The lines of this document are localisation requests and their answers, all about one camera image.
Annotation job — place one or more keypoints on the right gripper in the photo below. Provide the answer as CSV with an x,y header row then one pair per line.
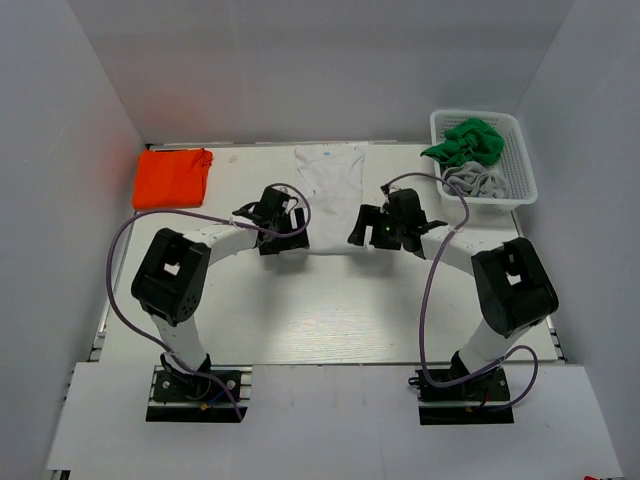
x,y
373,216

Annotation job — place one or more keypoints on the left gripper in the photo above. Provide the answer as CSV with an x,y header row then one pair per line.
x,y
291,242

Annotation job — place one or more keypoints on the white t shirt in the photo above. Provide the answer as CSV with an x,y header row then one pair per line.
x,y
331,179

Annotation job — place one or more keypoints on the grey t shirt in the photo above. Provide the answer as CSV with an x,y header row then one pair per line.
x,y
474,180

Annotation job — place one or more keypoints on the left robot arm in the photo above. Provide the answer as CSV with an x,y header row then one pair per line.
x,y
170,281

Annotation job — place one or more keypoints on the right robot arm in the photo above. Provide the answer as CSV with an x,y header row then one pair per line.
x,y
514,291

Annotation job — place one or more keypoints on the green t shirt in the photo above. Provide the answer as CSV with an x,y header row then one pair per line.
x,y
472,140

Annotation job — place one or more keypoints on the folded orange t shirt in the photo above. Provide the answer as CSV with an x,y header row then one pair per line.
x,y
171,179

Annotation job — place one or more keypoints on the white plastic basket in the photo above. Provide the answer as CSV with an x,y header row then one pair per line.
x,y
514,164

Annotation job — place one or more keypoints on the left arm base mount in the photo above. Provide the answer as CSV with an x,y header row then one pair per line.
x,y
183,398

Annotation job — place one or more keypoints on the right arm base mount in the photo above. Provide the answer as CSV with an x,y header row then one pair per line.
x,y
482,401

